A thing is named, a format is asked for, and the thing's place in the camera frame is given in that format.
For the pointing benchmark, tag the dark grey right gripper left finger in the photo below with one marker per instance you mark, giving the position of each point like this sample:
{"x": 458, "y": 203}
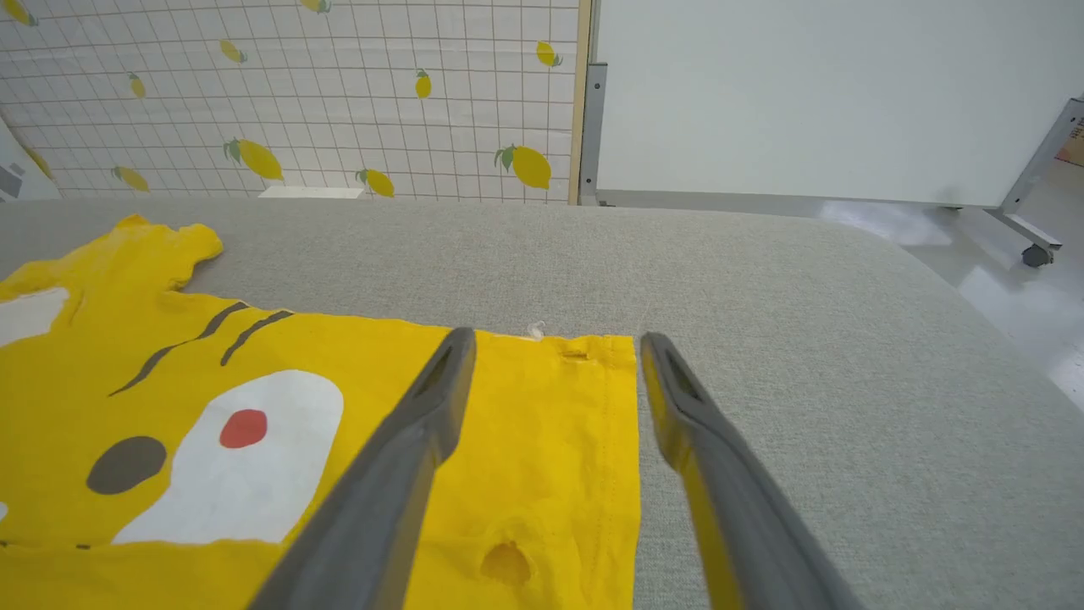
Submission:
{"x": 381, "y": 491}

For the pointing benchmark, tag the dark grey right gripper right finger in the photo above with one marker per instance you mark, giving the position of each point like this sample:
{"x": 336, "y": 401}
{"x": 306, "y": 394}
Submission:
{"x": 745, "y": 517}

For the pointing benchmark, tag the yellow cartoon print T-shirt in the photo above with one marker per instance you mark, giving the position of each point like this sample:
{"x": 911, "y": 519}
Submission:
{"x": 542, "y": 440}

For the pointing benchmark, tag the white box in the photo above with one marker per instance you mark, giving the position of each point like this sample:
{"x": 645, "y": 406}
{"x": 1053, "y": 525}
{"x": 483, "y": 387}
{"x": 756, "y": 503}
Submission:
{"x": 312, "y": 192}

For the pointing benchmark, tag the lemon print partition screen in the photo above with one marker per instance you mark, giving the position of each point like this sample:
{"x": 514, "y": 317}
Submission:
{"x": 339, "y": 93}

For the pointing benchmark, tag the white mobile partition panel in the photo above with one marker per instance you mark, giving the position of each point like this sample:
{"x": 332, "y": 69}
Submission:
{"x": 804, "y": 93}

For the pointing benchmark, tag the cardboard box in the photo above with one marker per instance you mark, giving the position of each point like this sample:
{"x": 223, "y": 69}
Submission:
{"x": 1074, "y": 140}

